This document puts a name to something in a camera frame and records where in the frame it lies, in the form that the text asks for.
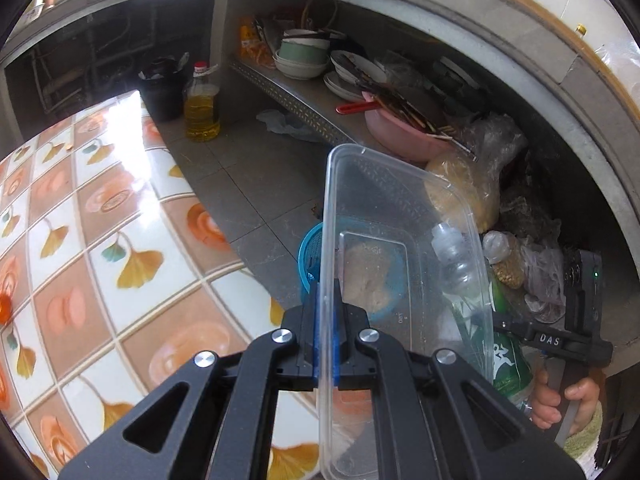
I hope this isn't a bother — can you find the blue plastic wastebasket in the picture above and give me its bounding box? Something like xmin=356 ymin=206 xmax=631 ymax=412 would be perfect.
xmin=298 ymin=219 xmax=406 ymax=318

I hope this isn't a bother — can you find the grey concrete counter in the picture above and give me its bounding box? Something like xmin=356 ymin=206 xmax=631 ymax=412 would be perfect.
xmin=0 ymin=0 xmax=640 ymax=311

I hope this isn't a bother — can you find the metal shelf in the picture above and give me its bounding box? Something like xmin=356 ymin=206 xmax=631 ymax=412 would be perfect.
xmin=227 ymin=57 xmax=431 ymax=162

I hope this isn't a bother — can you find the person's right hand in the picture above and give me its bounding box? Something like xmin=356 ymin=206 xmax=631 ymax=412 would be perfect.
xmin=530 ymin=367 xmax=601 ymax=436

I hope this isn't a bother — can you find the green label plastic bottle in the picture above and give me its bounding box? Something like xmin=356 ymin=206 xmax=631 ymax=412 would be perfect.
xmin=431 ymin=222 xmax=533 ymax=408

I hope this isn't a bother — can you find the bag of beans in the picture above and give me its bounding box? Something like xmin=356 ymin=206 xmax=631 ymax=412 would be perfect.
xmin=482 ymin=230 xmax=526 ymax=291

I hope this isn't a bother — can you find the clear crumpled plastic bag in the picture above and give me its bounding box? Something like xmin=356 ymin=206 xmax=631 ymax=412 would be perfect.
xmin=520 ymin=240 xmax=568 ymax=323

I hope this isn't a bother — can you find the white crumpled bag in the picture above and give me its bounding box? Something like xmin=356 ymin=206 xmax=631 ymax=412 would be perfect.
xmin=256 ymin=108 xmax=326 ymax=142

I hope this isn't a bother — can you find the black bucket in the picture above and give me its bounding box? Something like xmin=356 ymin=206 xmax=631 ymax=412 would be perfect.
xmin=138 ymin=55 xmax=191 ymax=122

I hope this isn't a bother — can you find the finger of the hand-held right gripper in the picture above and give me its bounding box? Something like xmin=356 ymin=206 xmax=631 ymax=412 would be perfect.
xmin=492 ymin=317 xmax=571 ymax=357

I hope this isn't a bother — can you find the orange snack bag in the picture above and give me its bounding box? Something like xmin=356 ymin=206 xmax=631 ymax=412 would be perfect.
xmin=236 ymin=25 xmax=276 ymax=68

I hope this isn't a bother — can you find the tile pattern table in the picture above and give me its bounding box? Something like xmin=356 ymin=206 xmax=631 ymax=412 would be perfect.
xmin=0 ymin=89 xmax=371 ymax=480

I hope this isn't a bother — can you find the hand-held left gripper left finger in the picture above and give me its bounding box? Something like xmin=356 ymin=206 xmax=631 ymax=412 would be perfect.
xmin=59 ymin=282 xmax=321 ymax=480

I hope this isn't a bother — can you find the red handled utensil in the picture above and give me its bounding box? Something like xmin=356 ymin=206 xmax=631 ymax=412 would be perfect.
xmin=336 ymin=101 xmax=381 ymax=116

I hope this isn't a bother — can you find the pink plastic basin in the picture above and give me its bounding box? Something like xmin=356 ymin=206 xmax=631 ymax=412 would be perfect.
xmin=364 ymin=91 xmax=458 ymax=163

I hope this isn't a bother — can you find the bag of yellow grain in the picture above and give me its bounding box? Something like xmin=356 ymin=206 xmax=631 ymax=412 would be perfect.
xmin=424 ymin=152 xmax=501 ymax=233

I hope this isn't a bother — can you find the stack of bowls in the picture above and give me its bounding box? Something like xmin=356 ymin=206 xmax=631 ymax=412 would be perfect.
xmin=274 ymin=30 xmax=331 ymax=81

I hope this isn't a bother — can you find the stack of white plates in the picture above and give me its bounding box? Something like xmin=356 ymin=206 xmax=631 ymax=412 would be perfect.
xmin=322 ymin=50 xmax=388 ymax=102

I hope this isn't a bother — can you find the cooking oil bottle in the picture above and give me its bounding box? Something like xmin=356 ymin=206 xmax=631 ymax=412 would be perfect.
xmin=184 ymin=61 xmax=222 ymax=143

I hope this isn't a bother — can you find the clear plastic container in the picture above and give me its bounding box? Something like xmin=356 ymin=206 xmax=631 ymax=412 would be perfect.
xmin=319 ymin=143 xmax=493 ymax=480

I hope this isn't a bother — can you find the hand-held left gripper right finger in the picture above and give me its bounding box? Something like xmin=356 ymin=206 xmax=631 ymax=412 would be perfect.
xmin=332 ymin=292 xmax=586 ymax=480

